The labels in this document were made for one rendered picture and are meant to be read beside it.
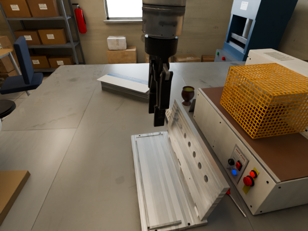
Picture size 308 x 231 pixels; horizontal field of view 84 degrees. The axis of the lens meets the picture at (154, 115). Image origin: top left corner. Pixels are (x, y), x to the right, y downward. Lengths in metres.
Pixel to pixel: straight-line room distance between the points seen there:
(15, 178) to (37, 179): 0.07
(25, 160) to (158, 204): 0.62
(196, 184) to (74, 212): 0.42
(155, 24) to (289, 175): 0.53
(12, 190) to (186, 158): 0.64
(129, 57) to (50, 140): 2.97
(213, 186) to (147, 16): 0.46
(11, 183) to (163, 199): 0.57
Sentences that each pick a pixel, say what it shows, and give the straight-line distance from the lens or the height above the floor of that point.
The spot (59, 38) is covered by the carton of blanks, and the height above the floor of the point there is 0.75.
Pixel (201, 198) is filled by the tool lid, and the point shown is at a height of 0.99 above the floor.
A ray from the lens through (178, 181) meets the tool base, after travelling 0.71.
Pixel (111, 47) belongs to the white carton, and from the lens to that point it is 3.79.
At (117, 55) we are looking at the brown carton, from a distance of 3.77.
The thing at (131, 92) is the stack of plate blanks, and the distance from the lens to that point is 1.19.
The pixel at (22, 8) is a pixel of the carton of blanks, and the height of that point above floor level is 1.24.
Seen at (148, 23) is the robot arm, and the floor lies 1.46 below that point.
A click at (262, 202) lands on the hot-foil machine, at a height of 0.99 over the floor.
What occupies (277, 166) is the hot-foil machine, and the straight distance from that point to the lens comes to 0.63.
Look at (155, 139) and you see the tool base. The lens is 0.85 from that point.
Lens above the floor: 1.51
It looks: 36 degrees down
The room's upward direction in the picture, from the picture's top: straight up
